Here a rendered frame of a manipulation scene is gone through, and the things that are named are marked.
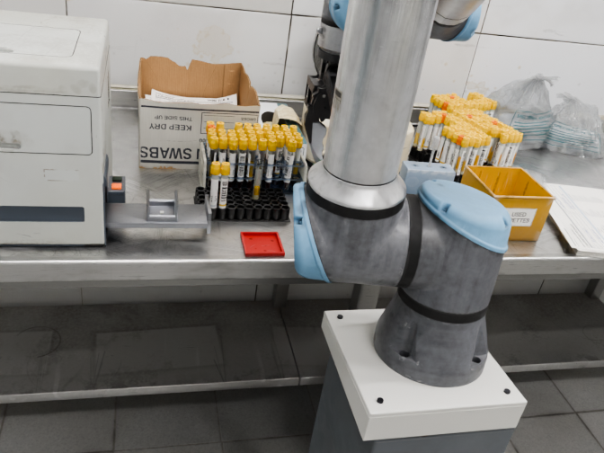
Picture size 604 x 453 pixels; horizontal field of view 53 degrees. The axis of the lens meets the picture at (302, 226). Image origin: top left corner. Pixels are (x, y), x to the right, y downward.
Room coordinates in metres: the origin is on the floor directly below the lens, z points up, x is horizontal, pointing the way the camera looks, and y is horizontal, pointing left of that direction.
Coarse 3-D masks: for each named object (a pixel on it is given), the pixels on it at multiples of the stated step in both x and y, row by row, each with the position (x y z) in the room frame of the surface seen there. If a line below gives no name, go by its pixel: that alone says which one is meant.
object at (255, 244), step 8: (240, 232) 0.92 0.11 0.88; (248, 232) 0.92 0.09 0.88; (256, 232) 0.93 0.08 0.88; (264, 232) 0.93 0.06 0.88; (272, 232) 0.93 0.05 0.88; (248, 240) 0.90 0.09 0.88; (256, 240) 0.91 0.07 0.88; (264, 240) 0.91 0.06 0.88; (272, 240) 0.92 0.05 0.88; (248, 248) 0.88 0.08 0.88; (256, 248) 0.88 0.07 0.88; (264, 248) 0.89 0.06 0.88; (272, 248) 0.89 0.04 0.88; (280, 248) 0.89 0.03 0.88; (248, 256) 0.86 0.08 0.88; (256, 256) 0.86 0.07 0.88; (264, 256) 0.86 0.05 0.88; (272, 256) 0.87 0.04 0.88; (280, 256) 0.87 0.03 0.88
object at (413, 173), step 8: (408, 168) 1.10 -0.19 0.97; (416, 168) 1.11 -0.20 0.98; (424, 168) 1.12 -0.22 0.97; (432, 168) 1.12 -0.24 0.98; (440, 168) 1.13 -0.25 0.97; (448, 168) 1.13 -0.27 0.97; (400, 176) 1.13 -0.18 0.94; (408, 176) 1.10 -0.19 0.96; (416, 176) 1.10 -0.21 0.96; (424, 176) 1.11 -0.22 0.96; (432, 176) 1.11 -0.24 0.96; (440, 176) 1.11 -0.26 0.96; (448, 176) 1.12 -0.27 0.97; (408, 184) 1.10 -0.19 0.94; (416, 184) 1.10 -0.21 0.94; (408, 192) 1.10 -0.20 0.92; (416, 192) 1.10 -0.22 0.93
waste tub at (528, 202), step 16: (464, 176) 1.16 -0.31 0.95; (480, 176) 1.17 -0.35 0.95; (496, 176) 1.18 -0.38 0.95; (512, 176) 1.20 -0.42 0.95; (528, 176) 1.17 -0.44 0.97; (496, 192) 1.19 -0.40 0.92; (512, 192) 1.20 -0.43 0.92; (528, 192) 1.15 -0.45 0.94; (544, 192) 1.11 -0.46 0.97; (512, 208) 1.05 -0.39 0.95; (528, 208) 1.06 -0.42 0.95; (544, 208) 1.07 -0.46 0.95; (512, 224) 1.06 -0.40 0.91; (528, 224) 1.07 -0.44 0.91; (544, 224) 1.08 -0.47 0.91; (512, 240) 1.06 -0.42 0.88; (528, 240) 1.07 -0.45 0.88
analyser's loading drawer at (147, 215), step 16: (176, 192) 0.91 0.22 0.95; (112, 208) 0.88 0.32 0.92; (128, 208) 0.88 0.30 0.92; (144, 208) 0.89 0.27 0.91; (160, 208) 0.90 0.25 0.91; (176, 208) 0.86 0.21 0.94; (192, 208) 0.92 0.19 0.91; (208, 208) 0.89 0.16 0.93; (112, 224) 0.83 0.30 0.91; (128, 224) 0.84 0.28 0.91; (144, 224) 0.84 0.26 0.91; (160, 224) 0.85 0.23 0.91; (176, 224) 0.86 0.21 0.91; (192, 224) 0.87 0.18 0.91; (208, 224) 0.88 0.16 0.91
